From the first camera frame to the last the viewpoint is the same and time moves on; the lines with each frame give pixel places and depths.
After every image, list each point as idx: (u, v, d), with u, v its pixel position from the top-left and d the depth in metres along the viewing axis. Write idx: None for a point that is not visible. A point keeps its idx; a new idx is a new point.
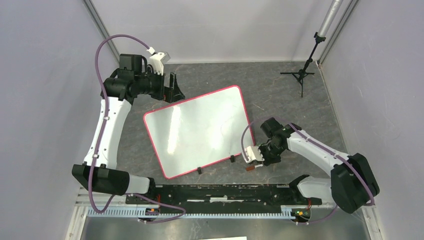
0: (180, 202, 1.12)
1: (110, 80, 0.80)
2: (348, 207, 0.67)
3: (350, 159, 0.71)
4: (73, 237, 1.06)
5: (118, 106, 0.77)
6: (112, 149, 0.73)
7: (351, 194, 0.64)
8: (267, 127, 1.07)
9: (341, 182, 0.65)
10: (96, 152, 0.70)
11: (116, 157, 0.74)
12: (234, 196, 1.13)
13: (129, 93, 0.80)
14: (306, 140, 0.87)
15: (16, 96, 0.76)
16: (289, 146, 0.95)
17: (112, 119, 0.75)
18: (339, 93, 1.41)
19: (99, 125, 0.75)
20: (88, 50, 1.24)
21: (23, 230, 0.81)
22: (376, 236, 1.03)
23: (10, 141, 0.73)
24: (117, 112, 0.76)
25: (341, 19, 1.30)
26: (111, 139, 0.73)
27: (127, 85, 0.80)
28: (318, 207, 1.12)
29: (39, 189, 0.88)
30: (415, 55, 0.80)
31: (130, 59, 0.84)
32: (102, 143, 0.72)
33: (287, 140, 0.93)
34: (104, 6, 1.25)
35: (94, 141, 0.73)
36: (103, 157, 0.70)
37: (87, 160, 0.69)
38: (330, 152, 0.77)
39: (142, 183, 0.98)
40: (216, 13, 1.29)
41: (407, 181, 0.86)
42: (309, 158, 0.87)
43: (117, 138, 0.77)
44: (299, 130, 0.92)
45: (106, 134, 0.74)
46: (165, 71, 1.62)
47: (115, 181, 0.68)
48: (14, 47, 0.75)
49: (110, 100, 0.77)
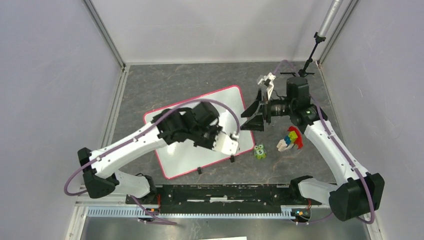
0: (180, 202, 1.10)
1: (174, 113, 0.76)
2: (340, 215, 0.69)
3: (368, 176, 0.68)
4: (73, 237, 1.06)
5: (152, 140, 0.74)
6: (117, 163, 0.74)
7: (350, 207, 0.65)
8: (296, 89, 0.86)
9: (349, 197, 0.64)
10: (101, 156, 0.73)
11: (114, 169, 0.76)
12: (234, 196, 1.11)
13: (172, 136, 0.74)
14: (329, 137, 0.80)
15: (16, 95, 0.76)
16: (305, 131, 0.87)
17: (136, 144, 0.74)
18: (339, 93, 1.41)
19: (127, 138, 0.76)
20: (88, 51, 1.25)
21: (23, 230, 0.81)
22: (376, 236, 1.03)
23: (11, 141, 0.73)
24: (147, 143, 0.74)
25: (341, 19, 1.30)
26: (121, 156, 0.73)
27: (178, 130, 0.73)
28: (318, 207, 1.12)
29: (39, 189, 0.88)
30: (416, 55, 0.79)
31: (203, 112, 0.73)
32: (112, 154, 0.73)
33: (308, 126, 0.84)
34: (105, 7, 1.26)
35: (111, 146, 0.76)
36: (100, 166, 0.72)
37: (92, 155, 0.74)
38: (350, 162, 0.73)
39: (141, 188, 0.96)
40: (216, 13, 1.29)
41: (407, 181, 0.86)
42: (322, 153, 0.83)
43: (130, 157, 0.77)
44: (324, 121, 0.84)
45: (122, 151, 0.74)
46: (165, 71, 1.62)
47: (95, 184, 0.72)
48: (13, 47, 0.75)
49: (153, 131, 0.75)
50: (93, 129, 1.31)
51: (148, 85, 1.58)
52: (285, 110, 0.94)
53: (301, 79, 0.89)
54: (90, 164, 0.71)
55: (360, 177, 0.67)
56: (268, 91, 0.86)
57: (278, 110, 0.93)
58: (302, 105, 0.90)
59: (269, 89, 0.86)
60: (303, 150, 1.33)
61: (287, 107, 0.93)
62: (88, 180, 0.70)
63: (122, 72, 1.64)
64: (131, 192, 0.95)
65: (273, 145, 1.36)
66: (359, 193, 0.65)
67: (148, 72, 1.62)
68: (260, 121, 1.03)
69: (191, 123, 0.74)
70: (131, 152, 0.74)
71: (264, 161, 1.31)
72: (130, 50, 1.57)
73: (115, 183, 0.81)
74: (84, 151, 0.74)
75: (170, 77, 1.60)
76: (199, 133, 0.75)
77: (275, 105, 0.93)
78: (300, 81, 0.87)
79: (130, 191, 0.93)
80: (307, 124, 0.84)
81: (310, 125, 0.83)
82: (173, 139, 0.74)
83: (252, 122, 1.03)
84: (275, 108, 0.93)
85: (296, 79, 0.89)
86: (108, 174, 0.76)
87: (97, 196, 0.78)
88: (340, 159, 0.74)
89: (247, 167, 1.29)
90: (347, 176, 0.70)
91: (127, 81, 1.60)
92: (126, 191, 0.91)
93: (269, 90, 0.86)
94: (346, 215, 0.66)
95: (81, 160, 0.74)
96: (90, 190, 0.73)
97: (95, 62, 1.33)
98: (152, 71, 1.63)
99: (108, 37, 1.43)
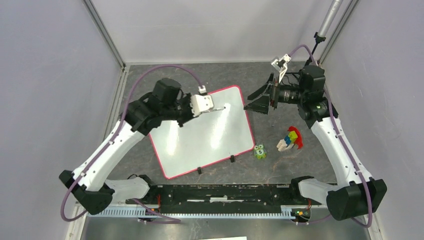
0: (180, 202, 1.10)
1: (136, 104, 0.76)
2: (336, 214, 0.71)
3: (371, 181, 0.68)
4: (73, 237, 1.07)
5: (127, 136, 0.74)
6: (103, 172, 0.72)
7: (348, 210, 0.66)
8: (311, 81, 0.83)
9: (349, 201, 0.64)
10: (84, 171, 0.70)
11: (103, 179, 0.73)
12: (234, 196, 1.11)
13: (145, 124, 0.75)
14: (337, 136, 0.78)
15: (16, 95, 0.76)
16: (312, 126, 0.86)
17: (114, 146, 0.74)
18: (339, 93, 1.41)
19: (103, 145, 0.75)
20: (88, 51, 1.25)
21: (22, 230, 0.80)
22: (376, 236, 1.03)
23: (10, 141, 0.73)
24: (124, 140, 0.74)
25: (341, 19, 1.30)
26: (105, 163, 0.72)
27: (149, 117, 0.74)
28: (318, 207, 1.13)
29: (39, 189, 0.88)
30: (416, 55, 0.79)
31: (163, 91, 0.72)
32: (95, 165, 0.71)
33: (316, 123, 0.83)
34: (105, 7, 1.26)
35: (90, 159, 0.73)
36: (88, 180, 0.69)
37: (75, 173, 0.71)
38: (354, 165, 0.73)
39: (139, 188, 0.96)
40: (216, 13, 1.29)
41: (408, 181, 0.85)
42: (326, 149, 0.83)
43: (114, 161, 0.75)
44: (333, 118, 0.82)
45: (103, 158, 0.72)
46: (165, 71, 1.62)
47: (90, 200, 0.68)
48: (13, 47, 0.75)
49: (125, 126, 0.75)
50: (93, 129, 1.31)
51: (148, 85, 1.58)
52: (294, 98, 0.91)
53: (319, 71, 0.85)
54: (76, 183, 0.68)
55: (362, 182, 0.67)
56: (280, 72, 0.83)
57: (286, 95, 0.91)
58: (313, 99, 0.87)
59: (282, 70, 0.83)
60: (303, 150, 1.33)
61: (298, 96, 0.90)
62: (81, 198, 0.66)
63: (122, 72, 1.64)
64: (132, 196, 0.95)
65: (273, 145, 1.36)
66: (358, 198, 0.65)
67: (148, 72, 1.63)
68: (265, 103, 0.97)
69: (157, 106, 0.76)
70: (113, 155, 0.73)
71: (264, 161, 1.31)
72: (130, 50, 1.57)
73: (111, 192, 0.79)
74: (65, 174, 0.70)
75: (170, 77, 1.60)
76: (170, 111, 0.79)
77: (285, 91, 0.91)
78: (316, 74, 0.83)
79: (131, 194, 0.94)
80: (316, 121, 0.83)
81: (319, 122, 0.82)
82: (147, 127, 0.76)
83: (257, 103, 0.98)
84: (284, 94, 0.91)
85: (313, 70, 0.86)
86: (100, 186, 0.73)
87: (98, 212, 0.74)
88: (345, 161, 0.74)
89: (247, 167, 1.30)
90: (349, 179, 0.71)
91: (127, 81, 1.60)
92: (127, 196, 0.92)
93: (282, 71, 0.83)
94: (342, 216, 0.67)
95: (66, 184, 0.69)
96: (87, 207, 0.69)
97: (95, 62, 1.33)
98: (152, 71, 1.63)
99: (108, 37, 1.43)
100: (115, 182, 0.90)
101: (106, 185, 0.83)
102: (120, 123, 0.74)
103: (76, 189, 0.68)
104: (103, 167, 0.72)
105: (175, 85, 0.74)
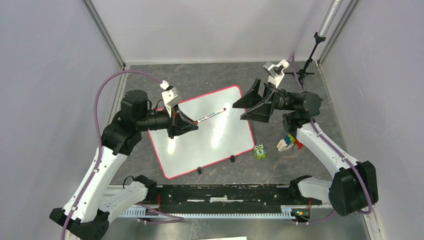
0: (180, 202, 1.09)
1: (111, 127, 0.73)
2: (340, 210, 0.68)
3: (359, 165, 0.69)
4: (73, 237, 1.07)
5: (110, 160, 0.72)
6: (95, 200, 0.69)
7: (349, 199, 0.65)
8: (303, 112, 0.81)
9: (344, 186, 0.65)
10: (75, 204, 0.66)
11: (96, 208, 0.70)
12: (234, 196, 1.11)
13: (126, 145, 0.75)
14: (317, 135, 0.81)
15: (16, 95, 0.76)
16: (297, 135, 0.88)
17: (100, 173, 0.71)
18: (339, 93, 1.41)
19: (87, 175, 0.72)
20: (88, 51, 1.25)
21: (22, 231, 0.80)
22: (376, 236, 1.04)
23: (10, 141, 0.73)
24: (108, 166, 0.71)
25: (341, 19, 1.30)
26: (94, 191, 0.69)
27: (128, 137, 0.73)
28: (318, 207, 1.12)
29: (39, 189, 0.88)
30: (416, 54, 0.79)
31: (129, 108, 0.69)
32: (85, 196, 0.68)
33: (297, 130, 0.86)
34: (105, 7, 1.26)
35: (78, 191, 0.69)
36: (80, 212, 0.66)
37: (66, 208, 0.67)
38: (340, 153, 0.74)
39: (136, 194, 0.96)
40: (215, 13, 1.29)
41: (408, 181, 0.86)
42: (313, 151, 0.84)
43: (103, 188, 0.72)
44: (313, 123, 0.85)
45: (91, 186, 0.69)
46: (165, 71, 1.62)
47: (90, 231, 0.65)
48: (13, 47, 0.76)
49: (105, 151, 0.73)
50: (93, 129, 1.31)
51: (148, 85, 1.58)
52: (287, 105, 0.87)
53: (317, 104, 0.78)
54: (69, 218, 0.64)
55: (351, 167, 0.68)
56: (275, 79, 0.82)
57: (282, 103, 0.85)
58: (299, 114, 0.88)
59: (277, 76, 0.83)
60: (303, 150, 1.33)
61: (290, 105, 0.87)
62: (79, 231, 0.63)
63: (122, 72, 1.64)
64: (134, 202, 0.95)
65: (273, 145, 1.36)
66: (353, 183, 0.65)
67: (148, 72, 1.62)
68: (265, 111, 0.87)
69: (131, 123, 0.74)
70: (101, 182, 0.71)
71: (264, 161, 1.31)
72: (130, 50, 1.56)
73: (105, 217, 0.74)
74: (54, 213, 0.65)
75: (170, 77, 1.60)
76: (146, 122, 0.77)
77: (281, 98, 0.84)
78: (314, 106, 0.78)
79: (131, 202, 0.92)
80: (297, 128, 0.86)
81: (300, 128, 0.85)
82: (128, 146, 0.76)
83: (255, 112, 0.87)
84: (279, 101, 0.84)
85: (311, 98, 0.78)
86: (94, 215, 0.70)
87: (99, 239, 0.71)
88: (330, 152, 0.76)
89: (247, 167, 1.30)
90: (338, 166, 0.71)
91: (127, 81, 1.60)
92: (127, 206, 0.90)
93: (278, 78, 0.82)
94: (346, 208, 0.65)
95: (58, 222, 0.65)
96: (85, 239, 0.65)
97: (95, 62, 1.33)
98: (152, 70, 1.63)
99: (108, 37, 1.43)
100: (109, 201, 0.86)
101: (99, 209, 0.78)
102: (98, 150, 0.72)
103: (71, 224, 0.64)
104: (93, 196, 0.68)
105: (140, 97, 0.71)
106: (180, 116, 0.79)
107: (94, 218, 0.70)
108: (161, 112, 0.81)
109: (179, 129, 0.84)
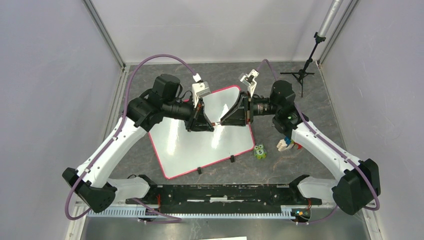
0: (180, 202, 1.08)
1: (138, 101, 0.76)
2: (347, 209, 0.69)
3: (361, 164, 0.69)
4: (73, 237, 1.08)
5: (130, 133, 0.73)
6: (107, 168, 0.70)
7: (356, 199, 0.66)
8: (283, 99, 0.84)
9: (350, 188, 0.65)
10: (88, 167, 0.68)
11: (107, 176, 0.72)
12: (234, 196, 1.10)
13: (148, 121, 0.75)
14: (315, 135, 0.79)
15: (15, 95, 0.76)
16: (292, 136, 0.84)
17: (118, 141, 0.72)
18: (339, 93, 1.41)
19: (106, 141, 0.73)
20: (88, 51, 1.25)
21: (22, 231, 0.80)
22: (376, 236, 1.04)
23: (10, 141, 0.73)
24: (127, 136, 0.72)
25: (341, 19, 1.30)
26: (109, 158, 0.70)
27: (150, 113, 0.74)
28: (318, 207, 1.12)
29: (38, 189, 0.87)
30: (415, 55, 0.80)
31: (163, 86, 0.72)
32: (99, 161, 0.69)
33: (293, 131, 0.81)
34: (105, 7, 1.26)
35: (94, 155, 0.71)
36: (92, 176, 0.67)
37: (79, 170, 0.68)
38: (341, 154, 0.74)
39: (139, 187, 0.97)
40: (215, 13, 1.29)
41: (408, 181, 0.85)
42: (312, 152, 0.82)
43: (117, 158, 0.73)
44: (307, 122, 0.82)
45: (107, 153, 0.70)
46: (165, 71, 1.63)
47: (94, 197, 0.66)
48: (13, 46, 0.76)
49: (128, 122, 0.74)
50: (93, 129, 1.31)
51: (148, 85, 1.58)
52: (268, 110, 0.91)
53: (287, 87, 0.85)
54: (81, 179, 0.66)
55: (355, 168, 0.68)
56: (250, 88, 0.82)
57: (260, 108, 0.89)
58: (286, 112, 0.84)
59: (251, 86, 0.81)
60: (303, 150, 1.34)
61: (270, 109, 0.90)
62: (86, 194, 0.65)
63: (122, 72, 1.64)
64: (132, 196, 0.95)
65: (273, 145, 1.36)
66: (359, 183, 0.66)
67: (148, 72, 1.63)
68: (242, 114, 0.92)
69: (158, 102, 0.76)
70: (118, 151, 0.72)
71: (264, 161, 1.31)
72: (130, 50, 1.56)
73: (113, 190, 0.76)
74: (68, 172, 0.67)
75: None
76: (170, 107, 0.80)
77: (258, 104, 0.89)
78: (286, 91, 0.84)
79: (132, 194, 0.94)
80: (292, 129, 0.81)
81: (295, 129, 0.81)
82: (149, 123, 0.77)
83: (233, 116, 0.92)
84: (257, 107, 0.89)
85: (282, 88, 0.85)
86: (102, 183, 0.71)
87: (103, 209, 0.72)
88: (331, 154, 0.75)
89: (247, 167, 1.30)
90: (343, 169, 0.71)
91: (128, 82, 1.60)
92: (128, 197, 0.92)
93: (252, 87, 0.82)
94: (354, 208, 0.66)
95: (69, 182, 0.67)
96: (90, 204, 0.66)
97: (95, 62, 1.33)
98: (152, 71, 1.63)
99: (107, 36, 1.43)
100: (117, 181, 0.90)
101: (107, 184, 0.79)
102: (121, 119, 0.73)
103: (80, 186, 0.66)
104: (107, 163, 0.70)
105: (174, 79, 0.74)
106: (203, 109, 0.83)
107: (102, 186, 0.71)
108: (186, 103, 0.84)
109: (196, 125, 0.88)
